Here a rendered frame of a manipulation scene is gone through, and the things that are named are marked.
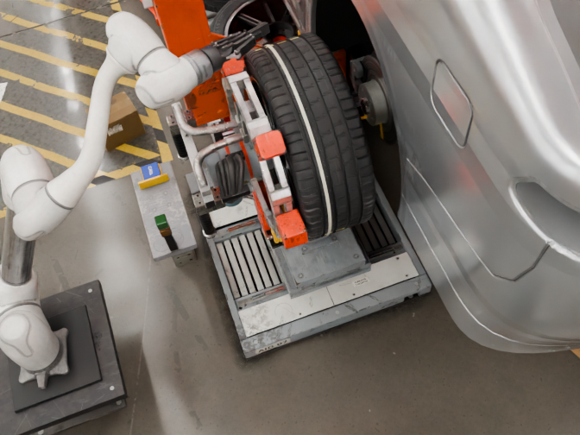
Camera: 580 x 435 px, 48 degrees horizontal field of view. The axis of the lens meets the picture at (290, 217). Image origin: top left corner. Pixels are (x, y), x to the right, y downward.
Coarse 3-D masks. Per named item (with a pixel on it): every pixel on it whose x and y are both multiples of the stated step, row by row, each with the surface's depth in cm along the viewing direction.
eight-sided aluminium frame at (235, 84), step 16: (224, 80) 211; (240, 80) 197; (240, 96) 193; (256, 96) 193; (256, 112) 192; (256, 128) 186; (256, 192) 235; (272, 192) 191; (288, 192) 192; (272, 208) 198; (288, 208) 197; (272, 224) 216
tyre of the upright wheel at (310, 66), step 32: (256, 64) 194; (288, 64) 192; (320, 64) 190; (288, 96) 186; (320, 96) 186; (352, 96) 187; (288, 128) 183; (320, 128) 184; (352, 128) 186; (288, 160) 189; (320, 160) 186; (352, 160) 188; (320, 192) 191; (352, 192) 194; (320, 224) 200; (352, 224) 210
